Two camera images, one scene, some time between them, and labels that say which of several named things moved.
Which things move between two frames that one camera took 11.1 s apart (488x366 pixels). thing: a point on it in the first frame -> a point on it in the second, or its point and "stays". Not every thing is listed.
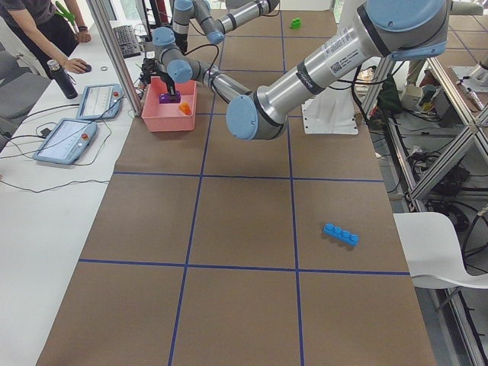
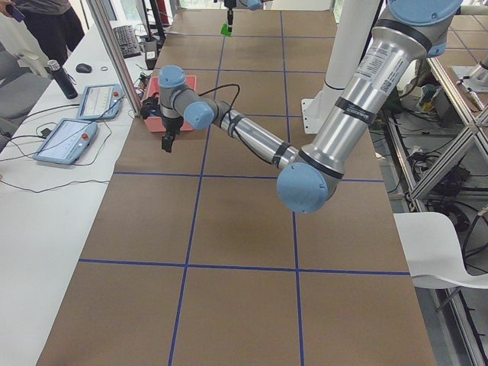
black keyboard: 126,40 stays
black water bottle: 62,78 stays
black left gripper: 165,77 -> 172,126
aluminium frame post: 114,52 stays
